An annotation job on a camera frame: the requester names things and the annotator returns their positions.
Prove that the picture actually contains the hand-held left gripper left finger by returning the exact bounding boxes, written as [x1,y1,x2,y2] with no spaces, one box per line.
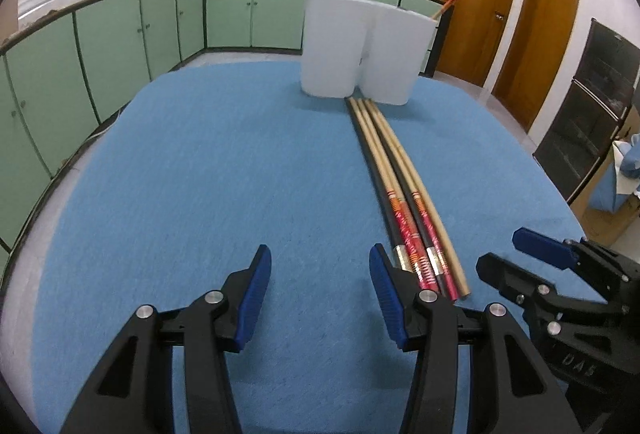
[59,244,273,434]

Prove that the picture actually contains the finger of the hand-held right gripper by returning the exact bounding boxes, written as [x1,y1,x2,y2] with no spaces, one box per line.
[512,227,640,309]
[475,252,626,340]

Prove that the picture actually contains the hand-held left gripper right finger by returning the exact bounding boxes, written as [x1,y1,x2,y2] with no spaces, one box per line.
[368,243,583,434]

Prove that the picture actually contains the plain bamboo chopstick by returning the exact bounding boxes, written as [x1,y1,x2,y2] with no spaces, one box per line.
[371,100,472,299]

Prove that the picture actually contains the black chopstick gold band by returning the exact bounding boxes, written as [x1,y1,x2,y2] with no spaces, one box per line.
[347,98,413,275]
[380,146,448,291]

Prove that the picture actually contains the white utensil holder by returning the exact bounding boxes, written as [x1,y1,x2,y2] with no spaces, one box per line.
[359,4,438,106]
[300,0,371,99]

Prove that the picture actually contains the cardboard box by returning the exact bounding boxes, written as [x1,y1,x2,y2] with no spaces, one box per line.
[570,106,640,249]

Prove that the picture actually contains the blue cloth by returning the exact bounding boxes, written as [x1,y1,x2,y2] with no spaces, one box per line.
[590,134,640,215]

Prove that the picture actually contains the blue table mat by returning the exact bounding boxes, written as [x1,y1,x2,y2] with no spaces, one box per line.
[2,58,588,434]

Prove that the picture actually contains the black glass cabinet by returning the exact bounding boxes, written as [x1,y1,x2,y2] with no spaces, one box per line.
[532,18,640,205]

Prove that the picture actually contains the plain wooden door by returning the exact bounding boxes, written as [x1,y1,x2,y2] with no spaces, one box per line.
[492,0,585,132]

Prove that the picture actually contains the green kitchen base cabinets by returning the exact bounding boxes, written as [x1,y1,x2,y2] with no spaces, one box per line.
[0,0,453,265]

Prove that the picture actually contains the white cable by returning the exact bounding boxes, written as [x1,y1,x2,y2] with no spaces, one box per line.
[85,111,126,145]

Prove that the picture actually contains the wooden door with handle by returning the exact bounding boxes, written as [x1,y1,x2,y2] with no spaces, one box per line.
[435,0,523,88]

